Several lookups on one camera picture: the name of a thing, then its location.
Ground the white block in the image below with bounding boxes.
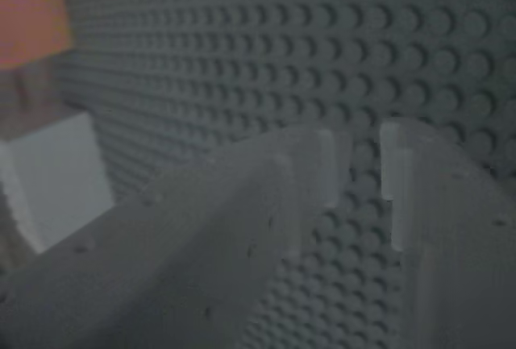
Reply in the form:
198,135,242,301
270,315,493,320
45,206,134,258
0,111,116,256

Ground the grey studded baseplate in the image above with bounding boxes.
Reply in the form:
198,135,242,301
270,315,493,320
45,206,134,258
52,0,516,349

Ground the orange block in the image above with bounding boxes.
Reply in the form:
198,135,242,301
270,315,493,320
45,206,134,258
0,0,73,70

